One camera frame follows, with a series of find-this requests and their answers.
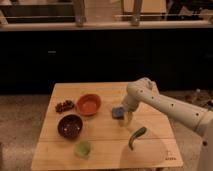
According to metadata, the blue sponge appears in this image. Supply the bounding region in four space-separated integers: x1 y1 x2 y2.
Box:
112 107 124 119

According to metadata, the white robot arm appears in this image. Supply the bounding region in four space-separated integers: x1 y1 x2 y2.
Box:
122 78 213 171

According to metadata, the orange bowl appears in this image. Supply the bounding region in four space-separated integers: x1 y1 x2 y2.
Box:
76 94 101 116

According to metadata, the purple bowl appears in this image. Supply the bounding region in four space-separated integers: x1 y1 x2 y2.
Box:
57 114 83 140

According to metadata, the green chili pepper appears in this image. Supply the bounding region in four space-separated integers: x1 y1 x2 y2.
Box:
128 127 147 150

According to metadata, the wooden table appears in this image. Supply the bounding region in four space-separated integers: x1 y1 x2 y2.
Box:
31 82 183 171

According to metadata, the green cup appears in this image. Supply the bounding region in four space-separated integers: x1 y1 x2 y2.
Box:
74 140 91 157

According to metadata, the dark grape bunch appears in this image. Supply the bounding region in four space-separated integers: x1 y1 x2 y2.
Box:
55 100 75 114

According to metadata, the dark counter cabinet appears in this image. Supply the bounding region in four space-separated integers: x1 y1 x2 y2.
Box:
0 23 213 94

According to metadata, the metal post right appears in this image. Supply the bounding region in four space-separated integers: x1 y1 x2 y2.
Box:
131 0 143 26

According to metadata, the metal post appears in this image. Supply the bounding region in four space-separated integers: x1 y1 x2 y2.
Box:
73 0 86 27
131 0 143 26

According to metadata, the metal post left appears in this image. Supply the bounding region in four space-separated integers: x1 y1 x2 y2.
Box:
73 0 86 27

